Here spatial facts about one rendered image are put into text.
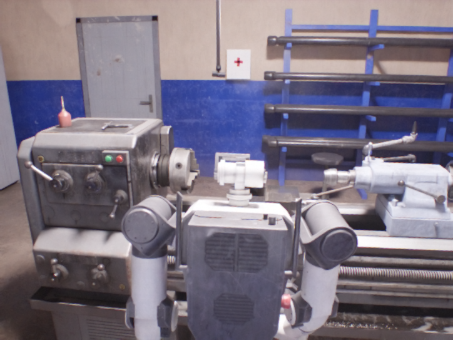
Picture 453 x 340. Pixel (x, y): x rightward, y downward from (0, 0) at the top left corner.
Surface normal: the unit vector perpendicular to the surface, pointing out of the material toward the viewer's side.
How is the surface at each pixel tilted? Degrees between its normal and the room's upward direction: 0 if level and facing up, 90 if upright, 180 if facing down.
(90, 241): 32
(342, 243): 92
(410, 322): 0
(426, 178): 82
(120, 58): 90
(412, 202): 66
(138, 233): 78
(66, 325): 90
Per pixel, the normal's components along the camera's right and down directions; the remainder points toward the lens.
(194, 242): -0.04, 0.11
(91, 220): -0.12, 0.31
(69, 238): -0.07, -0.64
